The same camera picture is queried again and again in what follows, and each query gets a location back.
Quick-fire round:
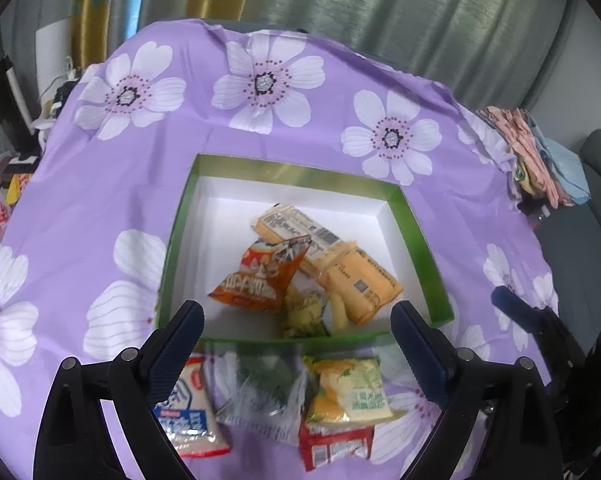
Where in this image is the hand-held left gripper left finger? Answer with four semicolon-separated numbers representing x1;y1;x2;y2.
33;300;206;480

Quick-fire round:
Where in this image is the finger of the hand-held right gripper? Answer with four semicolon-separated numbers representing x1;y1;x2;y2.
491;285;589;361

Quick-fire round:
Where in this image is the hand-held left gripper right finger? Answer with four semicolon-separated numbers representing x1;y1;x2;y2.
391;300;564;480

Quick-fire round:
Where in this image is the white blue snack packet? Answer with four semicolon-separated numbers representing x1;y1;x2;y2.
153;354;232;458

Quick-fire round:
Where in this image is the yellow green snack packet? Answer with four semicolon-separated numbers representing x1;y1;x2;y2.
300;355;395;427

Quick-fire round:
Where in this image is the orange yellow snack packet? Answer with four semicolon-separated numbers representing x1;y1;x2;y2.
318;247;404;333

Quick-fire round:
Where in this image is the clear grey snack packet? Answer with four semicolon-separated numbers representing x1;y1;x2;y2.
215;350;309;445

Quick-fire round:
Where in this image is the green cardboard box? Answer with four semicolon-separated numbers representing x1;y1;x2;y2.
154;152;455;346

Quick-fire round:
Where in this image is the gold snack wrapper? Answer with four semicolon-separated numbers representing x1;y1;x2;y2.
279;287;334;339

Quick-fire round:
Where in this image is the red snack packet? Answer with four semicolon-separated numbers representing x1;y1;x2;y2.
298;422;376;472

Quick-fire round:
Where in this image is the beige bar snack packet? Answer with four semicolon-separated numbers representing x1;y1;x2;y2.
253;203;361;278

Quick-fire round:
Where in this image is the grey sofa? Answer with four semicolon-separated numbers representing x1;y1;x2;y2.
523;129;601;361

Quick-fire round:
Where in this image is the pile of folded clothes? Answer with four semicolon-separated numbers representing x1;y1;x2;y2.
475;105;591;208

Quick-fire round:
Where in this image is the purple floral cloth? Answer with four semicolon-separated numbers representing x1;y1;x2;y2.
0;19;561;480

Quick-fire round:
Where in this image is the yellow box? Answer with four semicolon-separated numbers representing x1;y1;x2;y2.
5;172;34;203

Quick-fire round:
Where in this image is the dark bag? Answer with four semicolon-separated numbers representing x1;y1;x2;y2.
45;80;81;118

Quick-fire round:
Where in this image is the black upright vacuum cleaner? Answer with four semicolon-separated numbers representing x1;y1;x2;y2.
0;56;36;153

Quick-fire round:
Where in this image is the grey curtain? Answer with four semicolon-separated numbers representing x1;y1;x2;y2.
240;0;571;121
0;0;81;156

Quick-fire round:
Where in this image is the white panel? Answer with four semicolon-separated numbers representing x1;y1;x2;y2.
34;19;76;106

